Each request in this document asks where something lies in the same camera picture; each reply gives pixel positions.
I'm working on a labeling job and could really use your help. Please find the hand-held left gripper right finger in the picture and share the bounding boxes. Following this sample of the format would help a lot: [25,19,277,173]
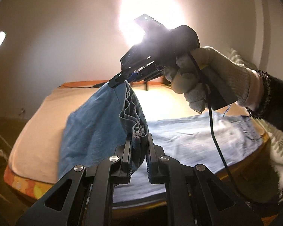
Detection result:
[146,133,265,226]

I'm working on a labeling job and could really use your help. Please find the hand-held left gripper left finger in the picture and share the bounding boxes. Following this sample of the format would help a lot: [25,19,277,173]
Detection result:
[15,138,134,226]

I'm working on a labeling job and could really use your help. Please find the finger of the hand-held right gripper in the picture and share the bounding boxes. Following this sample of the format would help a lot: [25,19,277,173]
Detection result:
[108,72,140,89]

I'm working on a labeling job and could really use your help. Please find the blue pants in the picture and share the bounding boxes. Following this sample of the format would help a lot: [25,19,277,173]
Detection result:
[58,82,266,203]

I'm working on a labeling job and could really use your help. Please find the person's right forearm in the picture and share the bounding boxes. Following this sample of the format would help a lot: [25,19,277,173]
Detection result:
[246,69,283,137]

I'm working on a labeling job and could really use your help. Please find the person's right hand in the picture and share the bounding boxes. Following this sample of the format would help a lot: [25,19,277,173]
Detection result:
[164,46,265,114]

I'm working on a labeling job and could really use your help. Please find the beige cloth-covered table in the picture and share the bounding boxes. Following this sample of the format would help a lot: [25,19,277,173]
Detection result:
[3,80,272,217]

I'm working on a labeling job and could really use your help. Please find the black cable with adapter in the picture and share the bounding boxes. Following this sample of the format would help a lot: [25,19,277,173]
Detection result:
[58,82,108,89]

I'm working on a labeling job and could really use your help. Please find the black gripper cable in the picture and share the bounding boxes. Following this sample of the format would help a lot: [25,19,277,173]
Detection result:
[190,50,250,203]

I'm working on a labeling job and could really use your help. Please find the white cable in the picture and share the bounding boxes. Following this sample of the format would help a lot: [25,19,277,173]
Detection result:
[0,122,10,163]

